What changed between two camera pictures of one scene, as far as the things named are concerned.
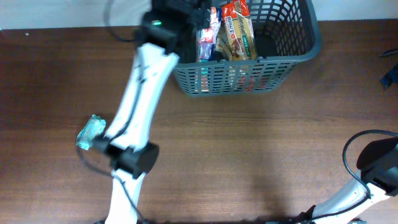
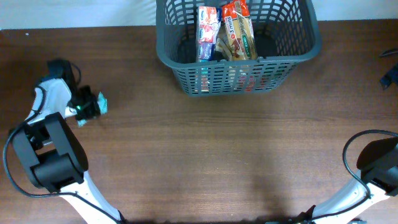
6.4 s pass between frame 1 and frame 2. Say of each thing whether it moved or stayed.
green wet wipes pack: moved
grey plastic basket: stayed
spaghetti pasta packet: stayed
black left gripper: moved
